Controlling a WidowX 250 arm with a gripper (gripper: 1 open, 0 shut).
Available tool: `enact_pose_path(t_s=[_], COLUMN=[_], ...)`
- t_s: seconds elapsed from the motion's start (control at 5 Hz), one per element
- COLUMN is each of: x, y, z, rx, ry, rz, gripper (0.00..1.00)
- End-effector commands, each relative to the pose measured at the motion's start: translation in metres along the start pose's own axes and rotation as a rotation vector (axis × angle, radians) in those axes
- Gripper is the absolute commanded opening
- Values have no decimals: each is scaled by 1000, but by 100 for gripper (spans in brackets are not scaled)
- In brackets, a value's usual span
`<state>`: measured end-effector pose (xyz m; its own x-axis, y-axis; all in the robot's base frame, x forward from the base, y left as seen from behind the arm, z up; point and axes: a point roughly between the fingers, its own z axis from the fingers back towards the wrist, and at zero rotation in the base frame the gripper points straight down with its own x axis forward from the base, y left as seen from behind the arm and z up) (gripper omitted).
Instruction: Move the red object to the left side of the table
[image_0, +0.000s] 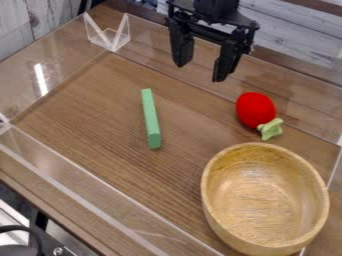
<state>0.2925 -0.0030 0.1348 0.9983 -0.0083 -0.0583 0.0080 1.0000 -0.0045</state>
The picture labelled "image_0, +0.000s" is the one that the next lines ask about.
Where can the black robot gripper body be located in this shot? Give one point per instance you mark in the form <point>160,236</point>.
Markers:
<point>216,20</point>

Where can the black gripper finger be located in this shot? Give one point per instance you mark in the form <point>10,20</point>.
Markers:
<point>228,60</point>
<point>182,43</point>

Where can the red plush strawberry toy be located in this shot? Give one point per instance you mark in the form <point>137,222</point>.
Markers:
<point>257,114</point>

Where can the green rectangular block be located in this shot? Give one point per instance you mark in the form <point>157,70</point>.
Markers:
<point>154,135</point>

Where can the wooden bowl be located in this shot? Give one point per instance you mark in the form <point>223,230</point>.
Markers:
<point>265,199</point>

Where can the clear acrylic corner bracket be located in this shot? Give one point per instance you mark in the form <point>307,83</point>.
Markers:
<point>109,38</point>

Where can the clear acrylic tray wall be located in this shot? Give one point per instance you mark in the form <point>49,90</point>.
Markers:
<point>52,169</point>

